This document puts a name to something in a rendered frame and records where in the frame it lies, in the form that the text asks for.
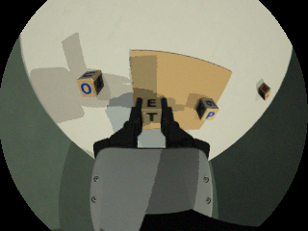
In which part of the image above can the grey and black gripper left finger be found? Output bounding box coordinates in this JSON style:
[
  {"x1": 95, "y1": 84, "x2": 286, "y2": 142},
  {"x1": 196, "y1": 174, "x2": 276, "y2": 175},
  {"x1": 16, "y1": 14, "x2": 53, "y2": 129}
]
[{"x1": 93, "y1": 98, "x2": 142, "y2": 159}]

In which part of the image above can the tan flat mat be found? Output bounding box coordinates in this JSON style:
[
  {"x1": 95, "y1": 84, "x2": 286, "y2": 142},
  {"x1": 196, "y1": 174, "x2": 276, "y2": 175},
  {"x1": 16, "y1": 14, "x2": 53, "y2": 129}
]
[{"x1": 132, "y1": 50, "x2": 232, "y2": 130}]

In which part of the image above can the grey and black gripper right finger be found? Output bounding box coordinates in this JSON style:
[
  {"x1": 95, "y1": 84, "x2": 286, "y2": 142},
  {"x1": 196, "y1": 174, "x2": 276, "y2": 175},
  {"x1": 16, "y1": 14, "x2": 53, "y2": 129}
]
[{"x1": 161, "y1": 98, "x2": 210, "y2": 159}]

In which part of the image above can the wooden letter block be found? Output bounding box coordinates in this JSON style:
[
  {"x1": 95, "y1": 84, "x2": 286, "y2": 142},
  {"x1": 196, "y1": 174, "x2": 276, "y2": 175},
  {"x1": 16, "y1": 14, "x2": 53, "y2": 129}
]
[
  {"x1": 259, "y1": 83, "x2": 270, "y2": 100},
  {"x1": 196, "y1": 98, "x2": 219, "y2": 120},
  {"x1": 141, "y1": 98, "x2": 162, "y2": 123},
  {"x1": 77, "y1": 70, "x2": 104, "y2": 96}
]

